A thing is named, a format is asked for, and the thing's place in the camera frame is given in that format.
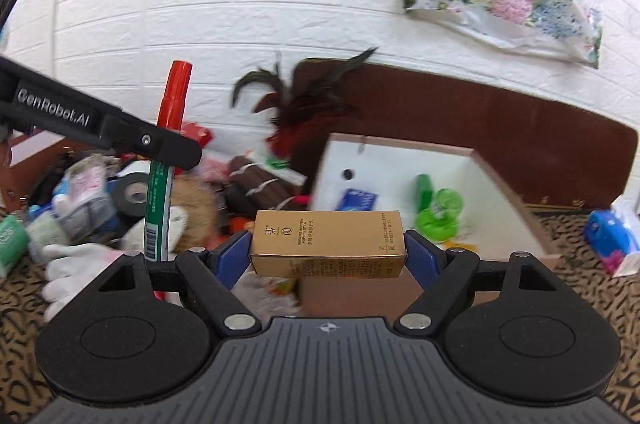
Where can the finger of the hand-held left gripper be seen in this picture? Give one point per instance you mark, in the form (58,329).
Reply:
(125,131)

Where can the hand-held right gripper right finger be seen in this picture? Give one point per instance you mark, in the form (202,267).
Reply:
(420,259)

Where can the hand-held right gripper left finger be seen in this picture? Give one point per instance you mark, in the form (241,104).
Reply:
(235,259)

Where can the green mosquito repellent heater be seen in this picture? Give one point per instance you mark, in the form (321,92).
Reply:
(440,219)

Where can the red and green marker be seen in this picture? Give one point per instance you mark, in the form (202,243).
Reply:
(175,93)

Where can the gold cosmetic box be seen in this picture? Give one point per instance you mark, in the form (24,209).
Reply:
(325,244)

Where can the white cardboard box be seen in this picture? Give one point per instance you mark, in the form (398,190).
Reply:
(390,163)

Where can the black tape roll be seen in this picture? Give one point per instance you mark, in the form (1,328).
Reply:
(120,194)

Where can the brown fuzzy ball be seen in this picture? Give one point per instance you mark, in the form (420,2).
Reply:
(197,204)

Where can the red box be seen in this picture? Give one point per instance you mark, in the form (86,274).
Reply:
(195,134)

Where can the dark brown stick bundle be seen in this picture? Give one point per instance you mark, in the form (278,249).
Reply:
(250,184)

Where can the plastic-wrapped toiletries bundle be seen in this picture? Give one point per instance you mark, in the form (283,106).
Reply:
(82,199)

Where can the blue packet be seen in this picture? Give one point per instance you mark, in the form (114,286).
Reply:
(357,200)

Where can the brown wooden box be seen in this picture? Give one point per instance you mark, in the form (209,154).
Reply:
(30,171)

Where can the white glove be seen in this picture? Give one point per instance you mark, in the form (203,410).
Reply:
(75,259)

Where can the patterned brown blanket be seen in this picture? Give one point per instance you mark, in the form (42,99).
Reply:
(570,244)

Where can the brown wooden headboard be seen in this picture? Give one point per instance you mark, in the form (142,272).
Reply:
(500,128)

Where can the dark feather duster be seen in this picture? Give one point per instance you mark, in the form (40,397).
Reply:
(300,113)

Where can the green packet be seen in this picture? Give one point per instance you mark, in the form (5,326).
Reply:
(10,244)

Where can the blue tissue pack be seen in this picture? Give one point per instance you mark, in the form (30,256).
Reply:
(607,234)

